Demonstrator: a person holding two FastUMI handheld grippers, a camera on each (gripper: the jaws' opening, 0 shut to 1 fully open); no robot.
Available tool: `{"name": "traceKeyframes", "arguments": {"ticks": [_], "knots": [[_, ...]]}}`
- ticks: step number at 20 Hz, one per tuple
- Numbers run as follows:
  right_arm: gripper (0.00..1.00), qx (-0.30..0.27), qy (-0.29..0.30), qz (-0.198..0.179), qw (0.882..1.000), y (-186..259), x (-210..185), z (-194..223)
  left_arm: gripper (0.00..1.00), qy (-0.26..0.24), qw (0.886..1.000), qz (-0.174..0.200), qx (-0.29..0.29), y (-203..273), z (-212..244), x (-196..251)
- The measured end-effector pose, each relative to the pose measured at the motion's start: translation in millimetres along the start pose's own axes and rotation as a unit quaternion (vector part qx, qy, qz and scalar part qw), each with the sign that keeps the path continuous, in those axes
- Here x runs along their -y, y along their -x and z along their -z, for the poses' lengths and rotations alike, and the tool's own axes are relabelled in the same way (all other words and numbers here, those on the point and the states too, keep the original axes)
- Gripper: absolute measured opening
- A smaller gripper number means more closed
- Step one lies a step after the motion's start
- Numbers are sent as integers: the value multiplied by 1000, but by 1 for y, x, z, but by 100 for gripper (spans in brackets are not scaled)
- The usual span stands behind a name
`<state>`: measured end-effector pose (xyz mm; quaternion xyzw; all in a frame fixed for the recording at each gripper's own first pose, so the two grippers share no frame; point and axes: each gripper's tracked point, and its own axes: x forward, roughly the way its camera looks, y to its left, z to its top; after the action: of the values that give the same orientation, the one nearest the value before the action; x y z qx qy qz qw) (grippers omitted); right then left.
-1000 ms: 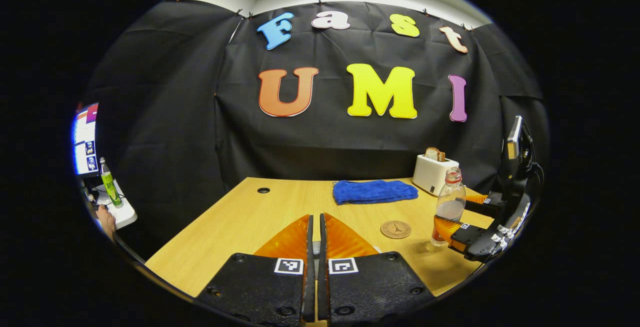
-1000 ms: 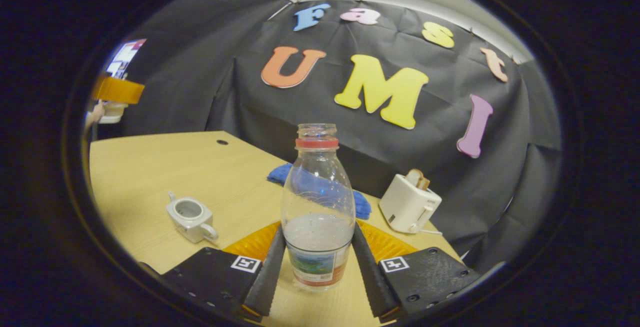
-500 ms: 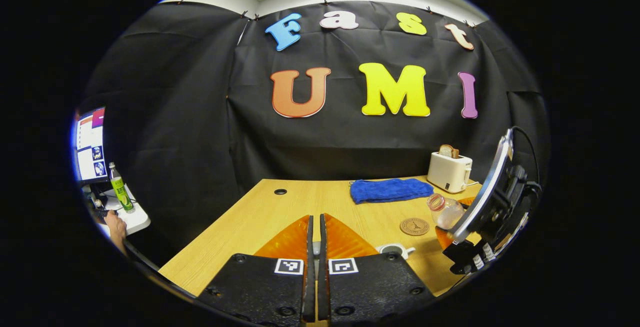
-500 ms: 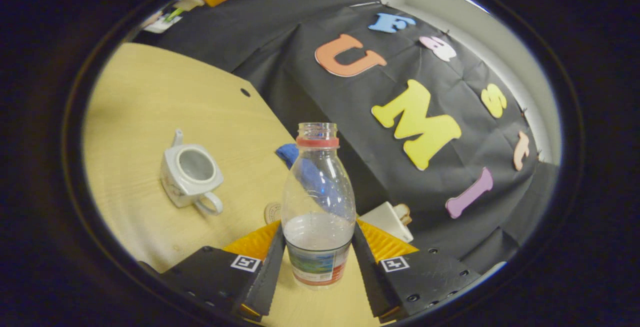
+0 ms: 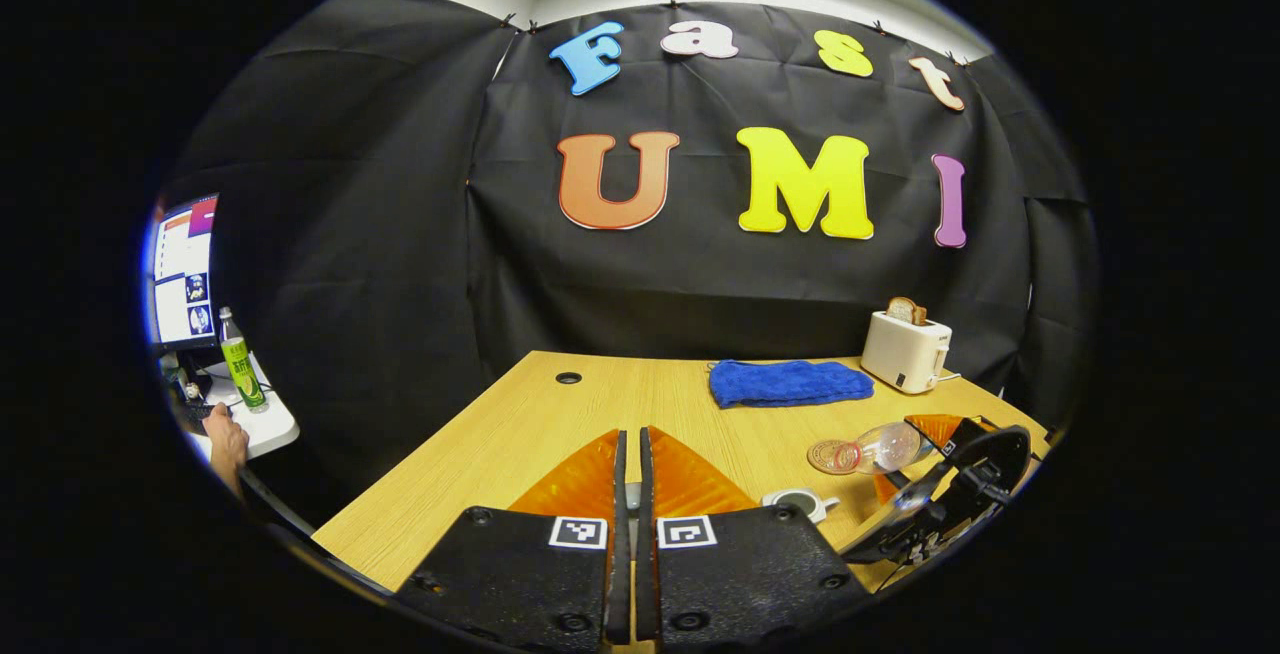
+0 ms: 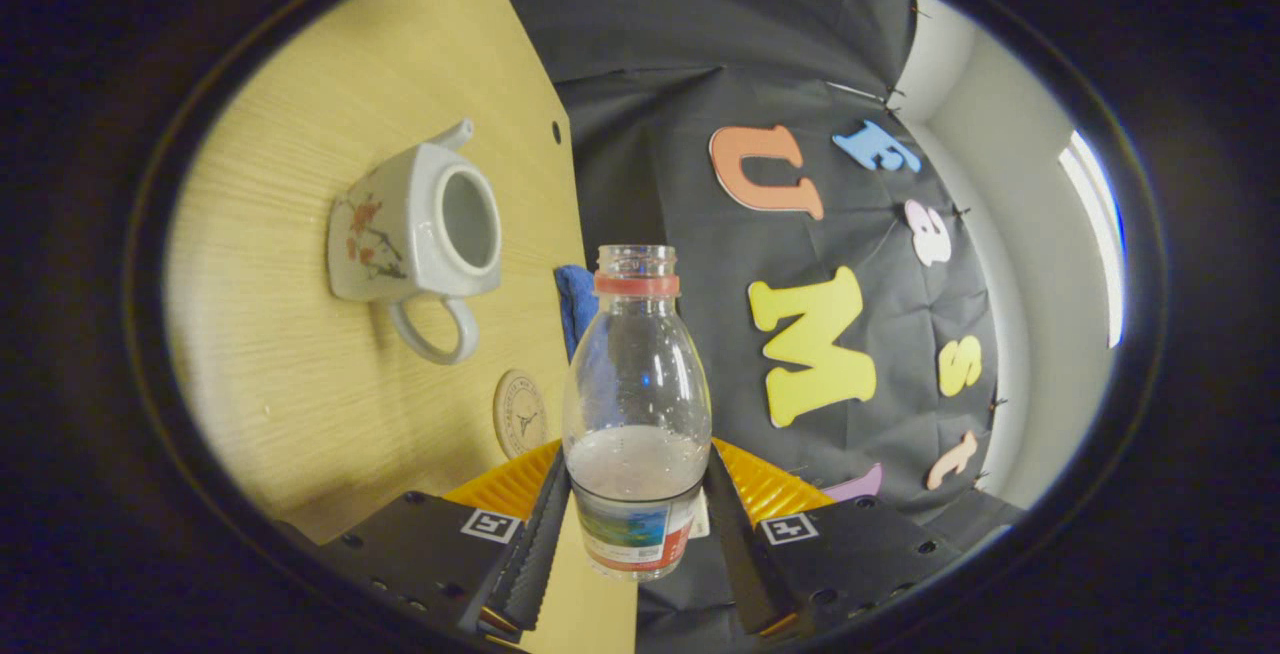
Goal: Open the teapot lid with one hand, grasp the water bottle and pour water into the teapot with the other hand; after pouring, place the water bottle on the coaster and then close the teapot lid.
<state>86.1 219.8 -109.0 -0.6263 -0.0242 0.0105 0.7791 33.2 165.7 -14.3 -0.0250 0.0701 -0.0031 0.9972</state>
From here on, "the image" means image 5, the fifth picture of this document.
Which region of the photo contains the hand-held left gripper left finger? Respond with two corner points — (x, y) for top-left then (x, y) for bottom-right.
(395, 429), (631, 650)

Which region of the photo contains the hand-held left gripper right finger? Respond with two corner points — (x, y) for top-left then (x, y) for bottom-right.
(636, 426), (871, 650)

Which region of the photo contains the clear plastic water bottle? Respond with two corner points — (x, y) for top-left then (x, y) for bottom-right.
(833, 421), (926, 476)

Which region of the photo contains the round cork coaster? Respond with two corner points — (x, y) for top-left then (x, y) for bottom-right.
(807, 439), (853, 476)

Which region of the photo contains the white teacup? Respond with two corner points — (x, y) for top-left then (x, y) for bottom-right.
(762, 489), (841, 525)

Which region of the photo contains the green drink bottle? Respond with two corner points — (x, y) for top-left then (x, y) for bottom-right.
(218, 307), (267, 412)

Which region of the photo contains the white toaster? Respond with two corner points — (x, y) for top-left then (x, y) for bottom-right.
(860, 310), (953, 395)

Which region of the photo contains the blue towel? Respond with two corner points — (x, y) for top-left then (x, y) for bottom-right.
(708, 359), (876, 410)

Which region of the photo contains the black backdrop cloth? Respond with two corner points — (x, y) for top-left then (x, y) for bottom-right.
(155, 0), (1101, 525)

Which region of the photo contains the white side desk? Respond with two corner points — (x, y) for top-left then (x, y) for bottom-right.
(185, 354), (301, 463)

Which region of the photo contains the computer monitor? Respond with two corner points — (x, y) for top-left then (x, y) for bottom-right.
(148, 194), (219, 353)

